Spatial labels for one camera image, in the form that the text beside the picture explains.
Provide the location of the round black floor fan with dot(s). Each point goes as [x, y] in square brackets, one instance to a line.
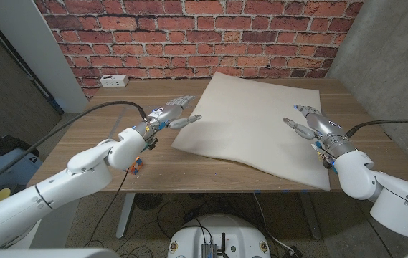
[148, 200]

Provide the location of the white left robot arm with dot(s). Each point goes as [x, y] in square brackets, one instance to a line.
[64, 186]

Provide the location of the cream memory foam sheet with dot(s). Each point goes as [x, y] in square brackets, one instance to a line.
[246, 122]

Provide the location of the grey box on torso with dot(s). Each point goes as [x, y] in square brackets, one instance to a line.
[209, 251]

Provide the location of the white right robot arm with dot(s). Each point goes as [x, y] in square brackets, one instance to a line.
[397, 204]

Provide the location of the white power strip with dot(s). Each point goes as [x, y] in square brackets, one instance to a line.
[114, 81]

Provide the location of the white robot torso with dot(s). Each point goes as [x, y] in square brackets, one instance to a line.
[225, 229]

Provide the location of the yellow black foot pedal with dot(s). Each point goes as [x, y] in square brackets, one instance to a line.
[0, 196]

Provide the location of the white table leg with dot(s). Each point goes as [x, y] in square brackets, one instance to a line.
[125, 215]
[311, 218]

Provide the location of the blue storage bin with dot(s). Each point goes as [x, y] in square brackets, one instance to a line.
[17, 170]

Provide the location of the printed brick backdrop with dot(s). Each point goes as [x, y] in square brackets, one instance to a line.
[196, 36]

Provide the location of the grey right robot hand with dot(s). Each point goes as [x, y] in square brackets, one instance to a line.
[327, 130]

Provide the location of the multicoloured puzzle cube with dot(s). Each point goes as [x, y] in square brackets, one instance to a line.
[136, 166]

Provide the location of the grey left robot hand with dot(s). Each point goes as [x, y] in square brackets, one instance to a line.
[164, 114]

